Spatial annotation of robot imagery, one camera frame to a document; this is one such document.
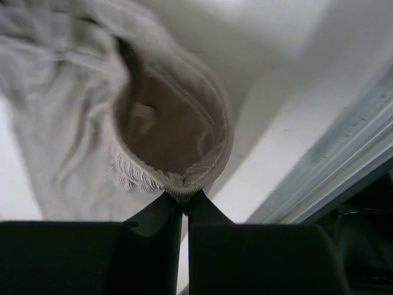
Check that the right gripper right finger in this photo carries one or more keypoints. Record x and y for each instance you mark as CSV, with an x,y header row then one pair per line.
x,y
229,258

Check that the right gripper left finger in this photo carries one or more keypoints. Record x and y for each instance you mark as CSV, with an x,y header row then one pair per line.
x,y
136,256

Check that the grey trousers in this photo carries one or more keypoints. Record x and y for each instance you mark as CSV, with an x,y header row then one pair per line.
x,y
108,109

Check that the right aluminium rail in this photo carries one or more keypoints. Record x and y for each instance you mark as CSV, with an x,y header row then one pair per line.
x,y
359,143

